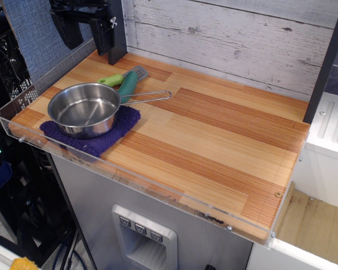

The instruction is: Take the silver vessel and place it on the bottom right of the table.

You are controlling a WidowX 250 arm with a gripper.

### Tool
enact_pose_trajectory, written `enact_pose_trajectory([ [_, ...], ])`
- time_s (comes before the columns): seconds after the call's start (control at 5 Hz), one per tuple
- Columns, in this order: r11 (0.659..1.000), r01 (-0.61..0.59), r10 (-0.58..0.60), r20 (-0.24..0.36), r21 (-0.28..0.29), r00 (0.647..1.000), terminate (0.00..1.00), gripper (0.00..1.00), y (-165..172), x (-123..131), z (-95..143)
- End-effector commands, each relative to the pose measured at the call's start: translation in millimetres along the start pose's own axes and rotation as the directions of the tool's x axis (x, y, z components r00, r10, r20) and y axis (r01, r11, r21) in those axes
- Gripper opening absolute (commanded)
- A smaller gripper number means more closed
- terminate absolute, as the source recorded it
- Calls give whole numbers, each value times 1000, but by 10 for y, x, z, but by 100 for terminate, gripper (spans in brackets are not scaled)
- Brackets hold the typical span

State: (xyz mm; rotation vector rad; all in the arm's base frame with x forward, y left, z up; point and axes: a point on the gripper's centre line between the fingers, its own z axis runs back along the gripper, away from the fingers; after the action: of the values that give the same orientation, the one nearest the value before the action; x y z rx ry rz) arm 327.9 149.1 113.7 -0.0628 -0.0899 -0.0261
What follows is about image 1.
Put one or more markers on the steel pan with wire handle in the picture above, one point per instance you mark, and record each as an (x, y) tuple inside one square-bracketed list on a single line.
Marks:
[(86, 110)]

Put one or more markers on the clear acrylic counter guard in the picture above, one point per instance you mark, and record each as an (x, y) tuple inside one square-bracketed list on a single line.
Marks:
[(224, 154)]

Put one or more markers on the black vertical post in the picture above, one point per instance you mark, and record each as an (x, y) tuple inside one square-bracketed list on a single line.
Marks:
[(117, 35), (323, 76)]

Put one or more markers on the black plastic crate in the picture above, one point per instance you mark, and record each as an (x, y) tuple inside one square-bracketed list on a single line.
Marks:
[(14, 75)]

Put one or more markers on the black vertical post right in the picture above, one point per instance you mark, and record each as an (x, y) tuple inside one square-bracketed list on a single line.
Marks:
[(323, 76)]

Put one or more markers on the blue fabric partition panel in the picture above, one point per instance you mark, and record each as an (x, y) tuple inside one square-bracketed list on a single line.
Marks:
[(46, 56)]

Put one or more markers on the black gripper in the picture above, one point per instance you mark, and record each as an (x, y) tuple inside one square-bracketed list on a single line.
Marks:
[(67, 15)]

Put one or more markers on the grey cabinet with dispenser panel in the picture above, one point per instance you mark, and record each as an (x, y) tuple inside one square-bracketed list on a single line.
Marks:
[(127, 229)]

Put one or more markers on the grey spatula dark green handle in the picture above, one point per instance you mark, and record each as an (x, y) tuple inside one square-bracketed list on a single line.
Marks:
[(130, 81)]

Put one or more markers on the white drainboard sink unit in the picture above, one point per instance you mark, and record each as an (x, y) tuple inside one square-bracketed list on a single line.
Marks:
[(316, 172)]

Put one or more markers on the light green plastic handle tool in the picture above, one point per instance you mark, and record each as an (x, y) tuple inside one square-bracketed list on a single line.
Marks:
[(114, 80)]

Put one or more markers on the black vertical post left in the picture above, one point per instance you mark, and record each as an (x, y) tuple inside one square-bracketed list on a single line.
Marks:
[(117, 35)]

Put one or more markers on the purple terry cloth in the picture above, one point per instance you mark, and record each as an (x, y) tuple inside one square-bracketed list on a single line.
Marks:
[(127, 119)]

